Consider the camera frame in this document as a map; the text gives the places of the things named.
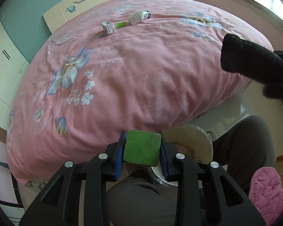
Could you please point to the pink floral bed cover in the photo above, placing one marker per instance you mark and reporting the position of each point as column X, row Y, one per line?
column 84, row 87

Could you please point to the green toy brick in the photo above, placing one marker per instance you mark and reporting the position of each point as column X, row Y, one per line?
column 120, row 24

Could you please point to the white blue bottle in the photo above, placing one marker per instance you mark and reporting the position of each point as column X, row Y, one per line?
column 143, row 14

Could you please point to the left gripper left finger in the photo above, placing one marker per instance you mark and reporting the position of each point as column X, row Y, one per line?
column 58, row 202

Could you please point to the left leg grey trousers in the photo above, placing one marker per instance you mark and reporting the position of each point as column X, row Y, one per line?
column 135, row 200

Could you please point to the green cube block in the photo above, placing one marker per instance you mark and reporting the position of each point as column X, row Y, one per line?
column 142, row 148

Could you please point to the small white paper box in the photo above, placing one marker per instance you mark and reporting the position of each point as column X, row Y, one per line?
column 134, row 19

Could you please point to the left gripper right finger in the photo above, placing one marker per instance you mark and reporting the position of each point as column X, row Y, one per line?
column 206, row 192

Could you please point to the cream wooden headboard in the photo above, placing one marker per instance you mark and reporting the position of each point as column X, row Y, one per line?
column 85, row 4

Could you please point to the pink quilted slipper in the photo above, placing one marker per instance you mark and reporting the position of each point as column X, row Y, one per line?
column 266, row 194

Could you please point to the white wardrobe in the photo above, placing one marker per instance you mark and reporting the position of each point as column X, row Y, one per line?
column 13, row 67

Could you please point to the grey floral bed skirt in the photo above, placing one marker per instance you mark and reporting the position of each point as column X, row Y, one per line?
column 36, row 184

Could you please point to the white trash bin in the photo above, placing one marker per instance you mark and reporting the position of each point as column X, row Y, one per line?
column 189, row 140

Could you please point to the white milk carton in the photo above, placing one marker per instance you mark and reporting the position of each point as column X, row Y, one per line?
column 108, row 27

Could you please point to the black cloth roll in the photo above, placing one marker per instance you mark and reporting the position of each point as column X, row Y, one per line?
column 248, row 59

